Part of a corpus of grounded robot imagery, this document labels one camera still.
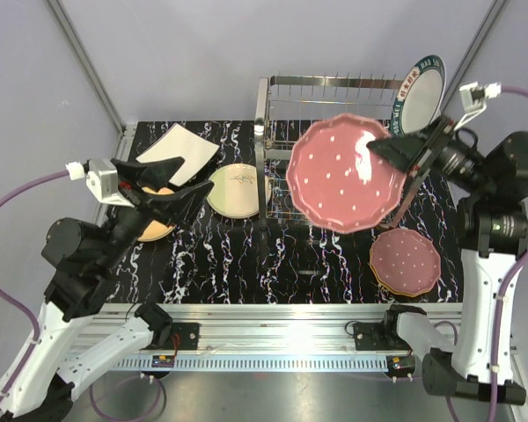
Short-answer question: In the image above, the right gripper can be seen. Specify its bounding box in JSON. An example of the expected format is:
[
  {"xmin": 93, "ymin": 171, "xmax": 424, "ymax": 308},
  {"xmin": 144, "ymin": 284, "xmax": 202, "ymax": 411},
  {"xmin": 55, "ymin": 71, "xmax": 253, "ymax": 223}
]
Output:
[{"xmin": 369, "ymin": 113, "xmax": 495, "ymax": 197}]

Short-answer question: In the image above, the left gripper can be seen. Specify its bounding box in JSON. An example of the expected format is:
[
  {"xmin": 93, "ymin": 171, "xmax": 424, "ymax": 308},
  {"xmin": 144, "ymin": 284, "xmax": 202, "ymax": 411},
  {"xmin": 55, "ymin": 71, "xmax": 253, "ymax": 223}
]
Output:
[{"xmin": 96, "ymin": 156, "xmax": 215, "ymax": 268}]

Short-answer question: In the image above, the grey green-rimmed plate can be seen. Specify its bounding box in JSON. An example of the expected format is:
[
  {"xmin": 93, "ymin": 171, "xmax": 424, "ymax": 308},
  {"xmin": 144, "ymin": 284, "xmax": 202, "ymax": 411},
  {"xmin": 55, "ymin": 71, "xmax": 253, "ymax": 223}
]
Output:
[{"xmin": 389, "ymin": 55, "xmax": 446, "ymax": 135}]

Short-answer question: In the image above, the cream bordered plate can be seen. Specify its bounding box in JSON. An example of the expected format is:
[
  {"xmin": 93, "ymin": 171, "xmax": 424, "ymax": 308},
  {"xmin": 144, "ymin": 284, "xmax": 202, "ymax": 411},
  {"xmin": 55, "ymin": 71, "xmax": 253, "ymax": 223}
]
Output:
[{"xmin": 207, "ymin": 164, "xmax": 260, "ymax": 219}]

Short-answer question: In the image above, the pink dotted plate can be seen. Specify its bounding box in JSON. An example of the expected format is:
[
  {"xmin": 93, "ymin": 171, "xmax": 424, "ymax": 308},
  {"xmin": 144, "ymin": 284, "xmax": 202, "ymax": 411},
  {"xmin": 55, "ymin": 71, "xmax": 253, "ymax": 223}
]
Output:
[
  {"xmin": 370, "ymin": 229, "xmax": 441, "ymax": 297},
  {"xmin": 286, "ymin": 113, "xmax": 406, "ymax": 234}
]

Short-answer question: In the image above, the yellow dotted plate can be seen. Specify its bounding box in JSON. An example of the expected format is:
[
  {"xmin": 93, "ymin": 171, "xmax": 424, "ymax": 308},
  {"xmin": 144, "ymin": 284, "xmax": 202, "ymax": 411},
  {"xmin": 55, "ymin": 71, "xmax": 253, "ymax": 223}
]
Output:
[{"xmin": 369, "ymin": 263, "xmax": 406, "ymax": 295}]

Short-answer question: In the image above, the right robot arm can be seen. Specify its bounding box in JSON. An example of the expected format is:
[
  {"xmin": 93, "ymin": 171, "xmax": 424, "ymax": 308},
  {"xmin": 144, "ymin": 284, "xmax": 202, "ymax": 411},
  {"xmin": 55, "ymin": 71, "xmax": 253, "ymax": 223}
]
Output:
[{"xmin": 368, "ymin": 117, "xmax": 528, "ymax": 406}]

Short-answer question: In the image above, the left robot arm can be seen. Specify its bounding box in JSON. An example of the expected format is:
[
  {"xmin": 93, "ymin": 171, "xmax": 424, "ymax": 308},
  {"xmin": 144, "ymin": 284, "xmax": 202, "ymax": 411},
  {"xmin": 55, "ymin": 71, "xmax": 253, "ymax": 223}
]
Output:
[{"xmin": 0, "ymin": 156, "xmax": 213, "ymax": 421}]

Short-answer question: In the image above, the stainless steel dish rack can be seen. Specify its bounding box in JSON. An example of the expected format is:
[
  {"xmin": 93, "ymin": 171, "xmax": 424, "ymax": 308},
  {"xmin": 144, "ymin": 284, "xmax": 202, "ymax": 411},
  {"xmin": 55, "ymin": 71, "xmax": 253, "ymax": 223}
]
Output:
[{"xmin": 253, "ymin": 74, "xmax": 448, "ymax": 232}]

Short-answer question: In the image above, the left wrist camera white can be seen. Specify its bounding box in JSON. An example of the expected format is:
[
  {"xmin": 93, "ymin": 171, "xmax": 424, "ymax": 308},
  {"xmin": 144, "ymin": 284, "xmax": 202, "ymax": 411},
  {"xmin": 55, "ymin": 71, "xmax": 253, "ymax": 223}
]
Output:
[{"xmin": 65, "ymin": 159, "xmax": 134, "ymax": 207}]

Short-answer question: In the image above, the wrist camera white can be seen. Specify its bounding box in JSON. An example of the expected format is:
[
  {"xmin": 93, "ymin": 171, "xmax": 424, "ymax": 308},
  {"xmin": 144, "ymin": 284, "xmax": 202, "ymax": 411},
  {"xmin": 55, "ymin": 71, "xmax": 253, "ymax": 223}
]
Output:
[
  {"xmin": 454, "ymin": 82, "xmax": 502, "ymax": 131},
  {"xmin": 65, "ymin": 159, "xmax": 134, "ymax": 207}
]

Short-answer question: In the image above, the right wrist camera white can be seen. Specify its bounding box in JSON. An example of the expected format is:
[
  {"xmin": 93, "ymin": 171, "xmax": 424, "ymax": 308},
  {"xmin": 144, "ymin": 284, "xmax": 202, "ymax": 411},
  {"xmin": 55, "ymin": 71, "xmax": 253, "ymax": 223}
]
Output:
[{"xmin": 454, "ymin": 82, "xmax": 502, "ymax": 131}]

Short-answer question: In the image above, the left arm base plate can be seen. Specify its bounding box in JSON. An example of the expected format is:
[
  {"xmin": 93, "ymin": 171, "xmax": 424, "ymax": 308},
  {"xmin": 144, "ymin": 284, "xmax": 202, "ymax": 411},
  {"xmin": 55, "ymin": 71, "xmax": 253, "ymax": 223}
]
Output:
[{"xmin": 158, "ymin": 322, "xmax": 201, "ymax": 351}]

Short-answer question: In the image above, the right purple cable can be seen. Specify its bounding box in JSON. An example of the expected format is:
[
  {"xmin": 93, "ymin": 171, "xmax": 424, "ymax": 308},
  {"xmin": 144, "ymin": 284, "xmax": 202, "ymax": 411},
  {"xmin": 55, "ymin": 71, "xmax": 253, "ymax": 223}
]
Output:
[{"xmin": 488, "ymin": 85, "xmax": 528, "ymax": 422}]

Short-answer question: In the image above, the purple cable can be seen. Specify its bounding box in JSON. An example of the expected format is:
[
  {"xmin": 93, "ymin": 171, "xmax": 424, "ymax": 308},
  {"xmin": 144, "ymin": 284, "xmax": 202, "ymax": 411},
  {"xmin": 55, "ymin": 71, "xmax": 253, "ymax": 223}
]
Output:
[
  {"xmin": 0, "ymin": 171, "xmax": 164, "ymax": 421},
  {"xmin": 488, "ymin": 85, "xmax": 528, "ymax": 422}
]

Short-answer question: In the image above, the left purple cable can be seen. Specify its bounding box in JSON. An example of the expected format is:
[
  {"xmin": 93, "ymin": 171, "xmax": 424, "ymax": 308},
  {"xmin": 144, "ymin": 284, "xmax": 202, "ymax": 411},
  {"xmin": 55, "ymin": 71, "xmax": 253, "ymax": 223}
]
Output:
[{"xmin": 0, "ymin": 171, "xmax": 164, "ymax": 421}]

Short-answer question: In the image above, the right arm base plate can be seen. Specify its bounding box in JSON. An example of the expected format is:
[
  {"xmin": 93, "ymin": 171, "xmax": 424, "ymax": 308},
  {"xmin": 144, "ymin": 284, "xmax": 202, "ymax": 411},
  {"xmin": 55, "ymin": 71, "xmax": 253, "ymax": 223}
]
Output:
[{"xmin": 352, "ymin": 322, "xmax": 408, "ymax": 352}]

